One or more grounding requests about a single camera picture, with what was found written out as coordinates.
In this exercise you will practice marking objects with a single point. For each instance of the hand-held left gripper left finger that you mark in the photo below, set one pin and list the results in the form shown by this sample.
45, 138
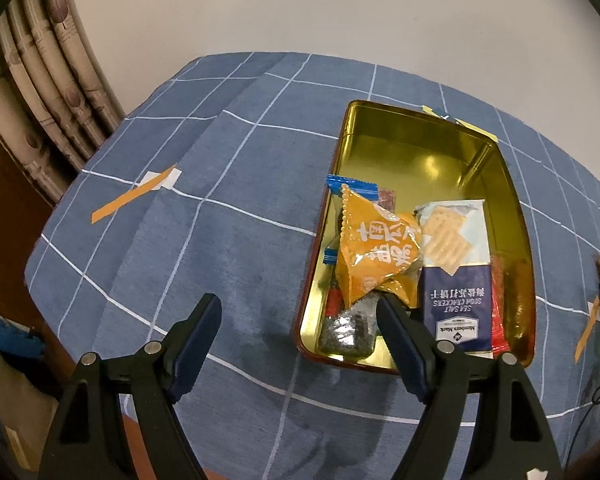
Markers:
195, 350

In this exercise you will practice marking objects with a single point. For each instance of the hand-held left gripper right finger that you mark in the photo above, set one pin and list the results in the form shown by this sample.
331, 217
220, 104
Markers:
405, 355

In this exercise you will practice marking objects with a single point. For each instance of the dark seed brick packet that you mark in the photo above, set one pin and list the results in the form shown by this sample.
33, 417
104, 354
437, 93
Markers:
345, 335

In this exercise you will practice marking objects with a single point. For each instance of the blue white cracker packet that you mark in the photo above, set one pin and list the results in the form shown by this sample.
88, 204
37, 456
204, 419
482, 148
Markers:
455, 285

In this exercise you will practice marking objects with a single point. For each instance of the red snack packet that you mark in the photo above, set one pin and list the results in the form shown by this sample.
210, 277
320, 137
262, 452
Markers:
499, 310

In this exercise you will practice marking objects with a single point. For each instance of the orange triangular snack packet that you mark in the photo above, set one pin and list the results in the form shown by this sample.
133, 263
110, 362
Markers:
375, 250

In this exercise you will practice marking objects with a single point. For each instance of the blue cookie packet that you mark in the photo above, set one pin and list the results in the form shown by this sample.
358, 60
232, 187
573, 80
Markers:
360, 185

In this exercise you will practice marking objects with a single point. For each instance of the red tin box gold interior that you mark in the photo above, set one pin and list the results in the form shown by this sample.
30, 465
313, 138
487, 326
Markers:
430, 160

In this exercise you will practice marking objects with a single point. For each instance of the orange tape strip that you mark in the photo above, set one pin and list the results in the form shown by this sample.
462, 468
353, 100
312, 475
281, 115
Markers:
125, 200
586, 332

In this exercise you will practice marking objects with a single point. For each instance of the white tape piece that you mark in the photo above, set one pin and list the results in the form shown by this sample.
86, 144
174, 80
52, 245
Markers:
172, 180

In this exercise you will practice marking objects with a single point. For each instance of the cardboard box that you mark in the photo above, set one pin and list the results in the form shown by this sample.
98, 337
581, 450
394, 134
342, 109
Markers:
20, 410

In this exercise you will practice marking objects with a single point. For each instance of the blue fabric item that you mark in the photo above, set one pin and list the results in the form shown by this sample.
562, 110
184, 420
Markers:
10, 335

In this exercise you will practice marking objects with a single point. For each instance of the blue checked tablecloth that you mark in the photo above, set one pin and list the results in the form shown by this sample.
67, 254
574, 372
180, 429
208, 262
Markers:
205, 160

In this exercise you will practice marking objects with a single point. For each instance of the brown wooden cabinet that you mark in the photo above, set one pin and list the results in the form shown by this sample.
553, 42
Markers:
5, 240

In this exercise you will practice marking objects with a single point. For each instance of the long yellow tape strip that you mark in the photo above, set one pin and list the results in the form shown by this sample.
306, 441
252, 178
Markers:
432, 110

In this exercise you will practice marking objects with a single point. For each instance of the beige patterned curtain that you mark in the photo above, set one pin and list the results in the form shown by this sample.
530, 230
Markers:
40, 85

